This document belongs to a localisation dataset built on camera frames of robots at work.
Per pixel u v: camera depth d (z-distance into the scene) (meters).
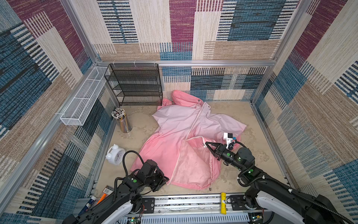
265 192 0.56
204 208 0.73
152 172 0.67
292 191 0.48
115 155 0.81
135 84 1.11
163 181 0.73
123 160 0.73
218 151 0.66
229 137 0.72
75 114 0.70
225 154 0.67
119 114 0.89
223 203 0.73
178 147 0.94
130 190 0.56
